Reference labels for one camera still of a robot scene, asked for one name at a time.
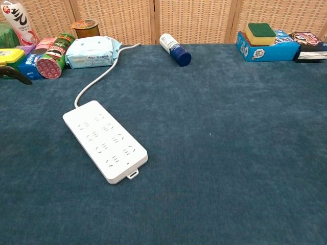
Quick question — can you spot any dark blue table cloth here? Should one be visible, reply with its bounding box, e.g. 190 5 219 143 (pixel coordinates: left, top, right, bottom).
0 43 327 245

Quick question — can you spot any pink cookie box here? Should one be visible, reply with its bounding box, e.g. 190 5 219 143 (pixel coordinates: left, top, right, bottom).
35 36 57 51

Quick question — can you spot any light blue wet wipes pack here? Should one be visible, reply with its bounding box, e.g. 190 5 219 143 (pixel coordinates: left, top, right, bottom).
65 35 123 69

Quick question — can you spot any blue cardboard snack box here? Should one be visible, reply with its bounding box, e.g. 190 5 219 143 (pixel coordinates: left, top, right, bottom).
236 29 301 63

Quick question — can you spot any woven folding screen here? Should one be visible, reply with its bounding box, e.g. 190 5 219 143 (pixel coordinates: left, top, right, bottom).
0 0 327 46

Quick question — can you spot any green tea box stack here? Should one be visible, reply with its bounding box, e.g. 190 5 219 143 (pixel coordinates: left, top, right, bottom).
0 22 20 49

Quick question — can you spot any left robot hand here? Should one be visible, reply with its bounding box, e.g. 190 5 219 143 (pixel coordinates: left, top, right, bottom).
0 65 33 85

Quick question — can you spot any white power strip cable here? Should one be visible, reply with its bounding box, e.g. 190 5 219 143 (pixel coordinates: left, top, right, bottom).
74 43 142 108

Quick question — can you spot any blue Oreo cookie box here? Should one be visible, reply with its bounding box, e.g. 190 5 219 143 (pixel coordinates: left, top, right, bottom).
17 52 44 80

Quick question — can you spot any yellow lidded box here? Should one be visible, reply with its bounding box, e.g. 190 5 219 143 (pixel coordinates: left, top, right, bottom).
0 47 26 67

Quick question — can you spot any instant noodle cup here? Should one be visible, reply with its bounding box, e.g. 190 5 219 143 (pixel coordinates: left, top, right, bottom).
71 19 101 39

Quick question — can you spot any green yellow sponge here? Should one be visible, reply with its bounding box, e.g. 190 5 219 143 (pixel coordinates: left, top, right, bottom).
245 22 277 46

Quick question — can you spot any white bottle with blue cap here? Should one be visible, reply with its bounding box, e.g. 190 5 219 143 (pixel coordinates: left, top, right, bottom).
159 33 192 67

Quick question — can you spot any white power strip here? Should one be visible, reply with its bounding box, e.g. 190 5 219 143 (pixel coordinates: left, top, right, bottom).
62 100 149 185

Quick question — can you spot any black snack bag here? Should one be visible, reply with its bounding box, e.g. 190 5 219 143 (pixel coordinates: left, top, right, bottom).
289 31 327 63

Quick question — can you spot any white red drink bottle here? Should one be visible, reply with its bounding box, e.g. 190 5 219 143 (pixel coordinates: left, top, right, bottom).
0 0 41 46

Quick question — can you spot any purple small box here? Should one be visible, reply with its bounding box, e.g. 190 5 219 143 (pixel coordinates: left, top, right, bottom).
15 44 36 56

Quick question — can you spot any green Pringles can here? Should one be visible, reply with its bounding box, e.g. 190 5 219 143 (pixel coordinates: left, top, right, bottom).
36 32 76 80

